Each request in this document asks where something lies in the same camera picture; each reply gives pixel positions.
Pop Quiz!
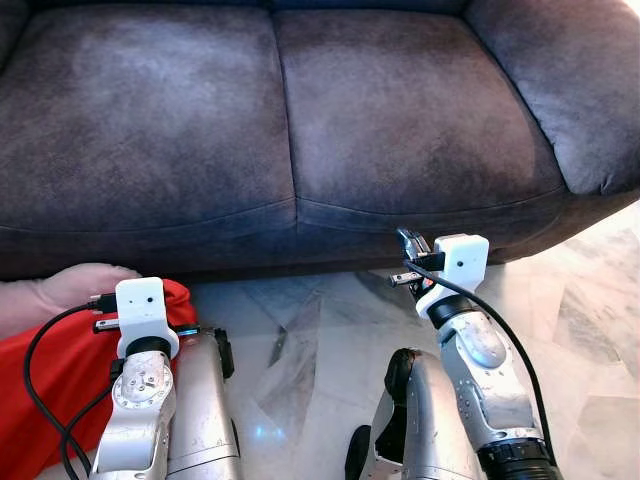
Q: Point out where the red plush pillow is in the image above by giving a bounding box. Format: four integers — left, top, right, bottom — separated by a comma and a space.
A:
0, 278, 201, 480

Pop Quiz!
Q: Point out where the pink cat face pillow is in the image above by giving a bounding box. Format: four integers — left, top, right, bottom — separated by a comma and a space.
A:
0, 263, 141, 341

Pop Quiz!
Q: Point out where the dark grey suede sofa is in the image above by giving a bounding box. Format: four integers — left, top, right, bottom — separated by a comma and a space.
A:
0, 0, 640, 281

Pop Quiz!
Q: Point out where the silver robot right leg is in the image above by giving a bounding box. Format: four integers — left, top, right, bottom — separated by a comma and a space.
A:
370, 347, 486, 480

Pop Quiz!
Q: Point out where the black robot right foot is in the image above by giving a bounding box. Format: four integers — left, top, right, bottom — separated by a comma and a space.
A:
344, 424, 373, 480

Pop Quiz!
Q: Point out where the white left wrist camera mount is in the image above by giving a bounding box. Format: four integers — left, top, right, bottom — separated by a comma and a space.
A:
115, 277, 181, 359

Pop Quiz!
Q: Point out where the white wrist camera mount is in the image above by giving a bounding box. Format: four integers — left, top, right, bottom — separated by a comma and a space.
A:
415, 233, 491, 323
115, 277, 181, 359

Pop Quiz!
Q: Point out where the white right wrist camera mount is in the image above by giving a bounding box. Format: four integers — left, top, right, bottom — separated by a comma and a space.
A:
415, 233, 491, 323

